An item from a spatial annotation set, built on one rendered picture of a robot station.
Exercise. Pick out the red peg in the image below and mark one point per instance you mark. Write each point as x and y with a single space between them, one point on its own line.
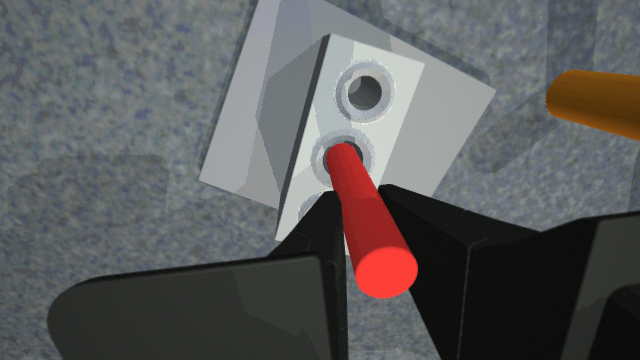
383 264

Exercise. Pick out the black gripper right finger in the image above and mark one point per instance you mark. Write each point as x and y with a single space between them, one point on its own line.
491 290

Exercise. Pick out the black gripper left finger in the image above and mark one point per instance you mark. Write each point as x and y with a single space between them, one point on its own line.
289 305

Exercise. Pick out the orange cylinder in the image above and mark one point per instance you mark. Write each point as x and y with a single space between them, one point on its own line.
605 101

